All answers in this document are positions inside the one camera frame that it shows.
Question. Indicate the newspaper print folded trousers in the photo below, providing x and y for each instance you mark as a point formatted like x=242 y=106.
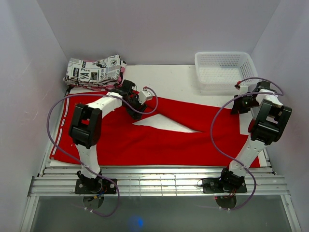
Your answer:
x=94 y=71

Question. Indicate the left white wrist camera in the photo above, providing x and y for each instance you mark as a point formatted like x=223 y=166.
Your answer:
x=145 y=95

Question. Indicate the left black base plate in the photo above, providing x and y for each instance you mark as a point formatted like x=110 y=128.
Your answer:
x=101 y=186

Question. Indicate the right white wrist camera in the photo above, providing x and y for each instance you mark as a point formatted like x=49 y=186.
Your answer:
x=240 y=88

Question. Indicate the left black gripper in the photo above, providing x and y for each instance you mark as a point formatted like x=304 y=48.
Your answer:
x=136 y=98

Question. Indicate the white plastic basket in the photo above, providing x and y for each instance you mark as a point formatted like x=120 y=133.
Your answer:
x=220 y=71

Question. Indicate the aluminium frame rail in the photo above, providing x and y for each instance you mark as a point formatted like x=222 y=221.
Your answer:
x=59 y=175

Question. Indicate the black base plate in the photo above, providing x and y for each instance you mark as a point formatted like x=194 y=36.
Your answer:
x=215 y=185
x=101 y=186

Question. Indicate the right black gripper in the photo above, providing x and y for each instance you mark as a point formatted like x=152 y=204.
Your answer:
x=237 y=107

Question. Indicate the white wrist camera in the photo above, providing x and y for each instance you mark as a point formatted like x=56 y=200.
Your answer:
x=145 y=95
x=240 y=88

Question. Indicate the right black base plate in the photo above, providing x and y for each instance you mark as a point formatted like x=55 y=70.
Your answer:
x=215 y=185

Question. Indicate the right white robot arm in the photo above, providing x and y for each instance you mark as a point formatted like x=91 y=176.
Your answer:
x=264 y=129

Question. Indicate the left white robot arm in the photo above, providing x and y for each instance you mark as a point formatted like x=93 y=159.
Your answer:
x=86 y=124

